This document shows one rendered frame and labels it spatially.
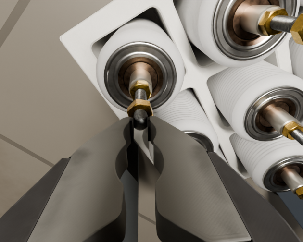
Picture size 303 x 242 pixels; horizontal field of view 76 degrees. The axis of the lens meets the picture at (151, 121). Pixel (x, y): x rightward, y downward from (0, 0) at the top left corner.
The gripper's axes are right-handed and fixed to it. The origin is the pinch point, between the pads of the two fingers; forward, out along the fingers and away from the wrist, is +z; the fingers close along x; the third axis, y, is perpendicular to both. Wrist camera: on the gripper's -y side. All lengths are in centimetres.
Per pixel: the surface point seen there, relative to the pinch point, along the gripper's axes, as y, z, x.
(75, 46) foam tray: -1.5, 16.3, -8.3
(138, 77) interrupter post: -0.5, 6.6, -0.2
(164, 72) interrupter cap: -0.2, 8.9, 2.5
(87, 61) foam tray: 0.4, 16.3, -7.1
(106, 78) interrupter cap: 0.3, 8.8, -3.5
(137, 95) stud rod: 0.2, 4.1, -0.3
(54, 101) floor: 14.5, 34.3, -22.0
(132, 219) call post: 25.5, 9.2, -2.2
